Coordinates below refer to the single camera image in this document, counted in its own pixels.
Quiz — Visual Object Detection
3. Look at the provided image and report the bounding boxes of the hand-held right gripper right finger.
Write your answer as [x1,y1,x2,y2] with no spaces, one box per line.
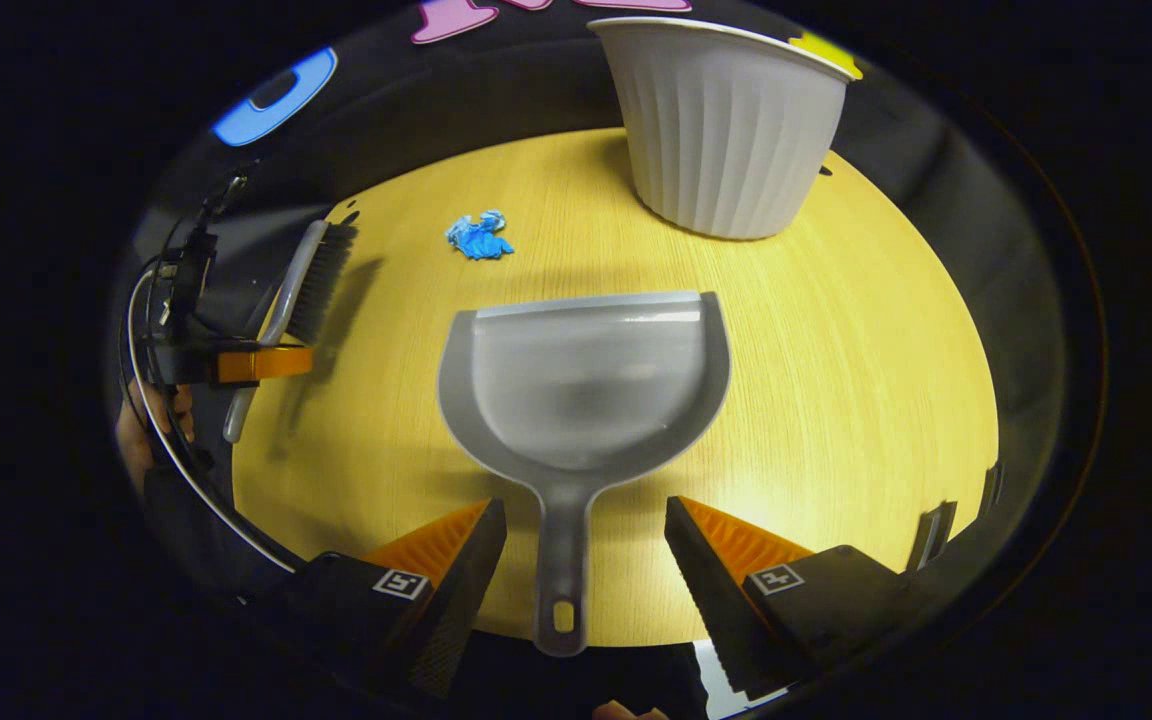
[664,495,923,702]

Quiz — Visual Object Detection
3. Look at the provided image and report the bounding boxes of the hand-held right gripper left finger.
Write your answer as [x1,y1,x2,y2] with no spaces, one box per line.
[281,497,508,701]

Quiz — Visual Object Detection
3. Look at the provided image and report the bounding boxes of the small grey broom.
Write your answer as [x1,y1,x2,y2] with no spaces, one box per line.
[223,220,359,445]

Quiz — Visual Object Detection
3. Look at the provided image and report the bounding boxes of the grey dustpan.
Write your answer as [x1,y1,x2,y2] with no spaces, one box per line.
[437,290,733,658]

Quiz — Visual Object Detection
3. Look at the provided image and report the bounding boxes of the blue paper trash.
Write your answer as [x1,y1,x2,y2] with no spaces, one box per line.
[444,209,516,262]

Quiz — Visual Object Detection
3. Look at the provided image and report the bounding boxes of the grey ribbed garbage bin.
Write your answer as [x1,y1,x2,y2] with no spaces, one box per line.
[588,16,855,242]

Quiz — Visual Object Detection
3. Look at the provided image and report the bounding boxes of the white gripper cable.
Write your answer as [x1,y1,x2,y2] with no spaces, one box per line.
[124,268,299,577]

